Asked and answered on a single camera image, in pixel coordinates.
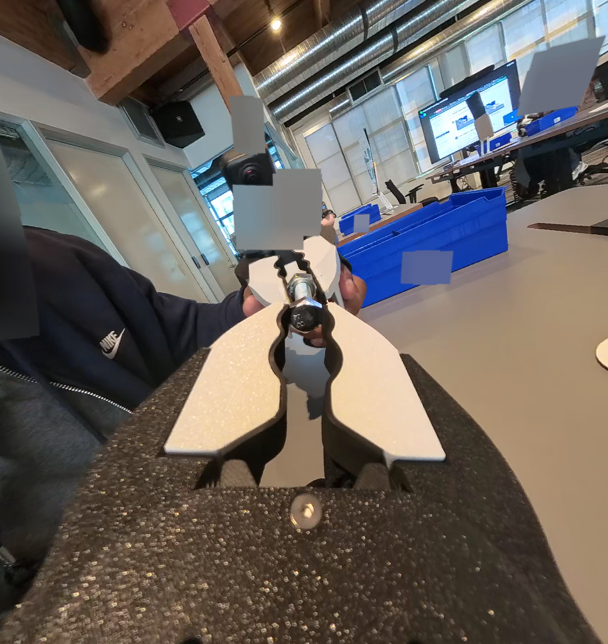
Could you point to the thick wooden post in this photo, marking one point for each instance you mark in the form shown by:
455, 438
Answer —
216, 60

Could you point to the person's torso in dark jacket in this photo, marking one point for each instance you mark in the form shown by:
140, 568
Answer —
57, 312

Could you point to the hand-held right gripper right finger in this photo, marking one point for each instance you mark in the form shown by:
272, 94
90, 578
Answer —
379, 402

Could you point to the small blue plastic bin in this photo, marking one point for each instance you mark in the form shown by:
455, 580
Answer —
352, 214

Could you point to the black wall speaker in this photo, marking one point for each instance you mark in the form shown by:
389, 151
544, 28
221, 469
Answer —
178, 123

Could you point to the black office chair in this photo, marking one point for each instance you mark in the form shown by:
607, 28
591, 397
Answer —
409, 193

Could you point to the ceiling spot lamp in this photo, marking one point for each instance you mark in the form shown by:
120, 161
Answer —
276, 23

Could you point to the long blue plastic bin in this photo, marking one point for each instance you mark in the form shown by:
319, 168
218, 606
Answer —
435, 231

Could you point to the steel hex nut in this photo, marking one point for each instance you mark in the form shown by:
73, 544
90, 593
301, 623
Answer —
302, 277

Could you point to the white standing banner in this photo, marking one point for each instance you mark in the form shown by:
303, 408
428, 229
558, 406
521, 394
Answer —
372, 166

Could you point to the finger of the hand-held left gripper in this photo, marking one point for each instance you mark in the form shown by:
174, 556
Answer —
264, 281
324, 264

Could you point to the person's left forearm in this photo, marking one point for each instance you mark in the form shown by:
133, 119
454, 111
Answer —
198, 322

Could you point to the silver ventilation duct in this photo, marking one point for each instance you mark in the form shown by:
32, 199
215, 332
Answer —
364, 75
334, 45

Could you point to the large display monitor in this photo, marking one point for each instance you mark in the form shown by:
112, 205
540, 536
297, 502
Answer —
455, 126

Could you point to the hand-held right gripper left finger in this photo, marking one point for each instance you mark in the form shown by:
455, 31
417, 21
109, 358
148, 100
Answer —
233, 392

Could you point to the wall vent grille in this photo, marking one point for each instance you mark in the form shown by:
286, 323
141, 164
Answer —
140, 120

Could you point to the person's left hand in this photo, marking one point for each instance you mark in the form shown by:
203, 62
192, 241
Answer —
353, 292

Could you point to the steel hex bolt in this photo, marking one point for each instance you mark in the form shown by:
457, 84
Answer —
306, 314

